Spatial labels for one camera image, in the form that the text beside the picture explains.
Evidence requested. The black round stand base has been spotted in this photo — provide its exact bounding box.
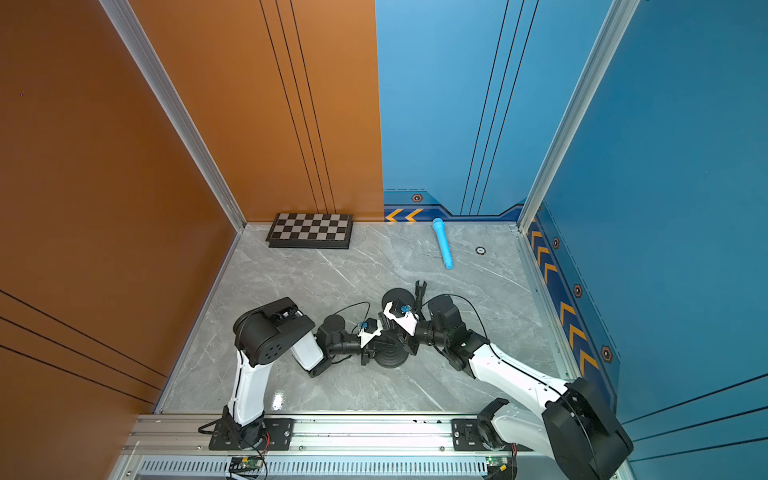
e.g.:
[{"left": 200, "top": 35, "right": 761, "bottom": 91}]
[{"left": 373, "top": 338, "right": 409, "bottom": 369}]

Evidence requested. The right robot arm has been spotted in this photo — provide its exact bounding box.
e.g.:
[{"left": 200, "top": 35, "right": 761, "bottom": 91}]
[{"left": 380, "top": 288, "right": 634, "bottom": 479}]

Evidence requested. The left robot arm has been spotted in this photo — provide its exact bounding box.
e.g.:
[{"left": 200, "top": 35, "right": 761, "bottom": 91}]
[{"left": 222, "top": 297, "right": 384, "bottom": 450}]

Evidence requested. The light blue toy microphone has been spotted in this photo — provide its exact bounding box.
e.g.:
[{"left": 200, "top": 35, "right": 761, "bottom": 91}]
[{"left": 432, "top": 218, "right": 454, "bottom": 270}]

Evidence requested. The black white checkerboard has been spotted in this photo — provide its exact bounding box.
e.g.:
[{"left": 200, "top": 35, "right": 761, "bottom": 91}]
[{"left": 266, "top": 213, "right": 354, "bottom": 249}]

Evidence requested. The right green circuit board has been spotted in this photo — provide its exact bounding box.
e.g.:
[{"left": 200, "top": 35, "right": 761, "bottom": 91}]
[{"left": 485, "top": 455, "right": 518, "bottom": 479}]

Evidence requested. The green circuit board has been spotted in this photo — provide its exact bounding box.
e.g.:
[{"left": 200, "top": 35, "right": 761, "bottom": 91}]
[
  {"left": 485, "top": 455, "right": 518, "bottom": 479},
  {"left": 228, "top": 456, "right": 265, "bottom": 477}
]

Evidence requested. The left green circuit board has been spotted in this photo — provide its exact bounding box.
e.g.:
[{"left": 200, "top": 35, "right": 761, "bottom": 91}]
[{"left": 228, "top": 456, "right": 265, "bottom": 477}]

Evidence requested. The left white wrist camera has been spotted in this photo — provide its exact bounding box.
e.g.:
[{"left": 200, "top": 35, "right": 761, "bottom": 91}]
[{"left": 357, "top": 318, "right": 383, "bottom": 349}]

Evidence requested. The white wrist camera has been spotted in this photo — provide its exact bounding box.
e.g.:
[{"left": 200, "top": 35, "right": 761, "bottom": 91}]
[
  {"left": 383, "top": 300, "right": 418, "bottom": 337},
  {"left": 357, "top": 318, "right": 383, "bottom": 349}
]

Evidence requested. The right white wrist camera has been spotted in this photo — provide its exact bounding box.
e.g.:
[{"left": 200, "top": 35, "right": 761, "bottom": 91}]
[{"left": 383, "top": 300, "right": 418, "bottom": 337}]

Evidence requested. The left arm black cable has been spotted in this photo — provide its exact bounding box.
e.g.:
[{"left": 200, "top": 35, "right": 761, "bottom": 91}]
[{"left": 326, "top": 301, "right": 372, "bottom": 328}]

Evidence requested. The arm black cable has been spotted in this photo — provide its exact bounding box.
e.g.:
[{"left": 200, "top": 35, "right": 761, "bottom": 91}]
[
  {"left": 419, "top": 292, "right": 568, "bottom": 397},
  {"left": 326, "top": 301, "right": 372, "bottom": 328}
]

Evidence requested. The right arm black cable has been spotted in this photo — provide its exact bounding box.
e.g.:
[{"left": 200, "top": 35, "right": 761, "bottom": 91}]
[{"left": 419, "top": 292, "right": 568, "bottom": 397}]

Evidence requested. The aluminium rail frame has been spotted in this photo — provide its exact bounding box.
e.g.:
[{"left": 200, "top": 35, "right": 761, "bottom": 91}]
[{"left": 110, "top": 412, "right": 565, "bottom": 479}]

